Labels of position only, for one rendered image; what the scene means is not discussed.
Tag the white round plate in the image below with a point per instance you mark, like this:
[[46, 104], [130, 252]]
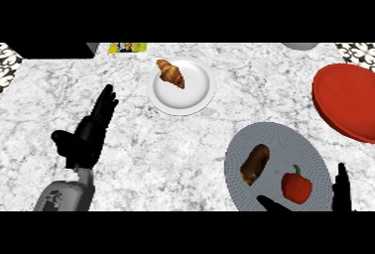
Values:
[[184, 86]]

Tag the brown pastry bar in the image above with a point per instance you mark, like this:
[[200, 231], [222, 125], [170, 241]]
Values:
[[256, 164]]

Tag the brown croissant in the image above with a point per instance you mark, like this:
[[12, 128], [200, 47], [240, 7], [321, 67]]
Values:
[[170, 74]]

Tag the grey round object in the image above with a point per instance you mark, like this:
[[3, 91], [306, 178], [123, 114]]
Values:
[[300, 45]]

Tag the red bowl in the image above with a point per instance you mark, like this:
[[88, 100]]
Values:
[[347, 101]]

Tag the grey round placemat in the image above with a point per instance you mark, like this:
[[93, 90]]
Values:
[[278, 165]]

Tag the yellow printed box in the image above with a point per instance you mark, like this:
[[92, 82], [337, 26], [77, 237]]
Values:
[[127, 47]]

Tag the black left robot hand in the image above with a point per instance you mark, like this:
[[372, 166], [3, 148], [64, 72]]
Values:
[[88, 132]]

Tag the black appliance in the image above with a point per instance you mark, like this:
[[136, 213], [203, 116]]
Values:
[[57, 50]]

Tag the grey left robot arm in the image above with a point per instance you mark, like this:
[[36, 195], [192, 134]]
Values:
[[68, 193]]

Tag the red bell pepper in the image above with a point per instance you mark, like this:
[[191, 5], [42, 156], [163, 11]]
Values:
[[296, 187]]

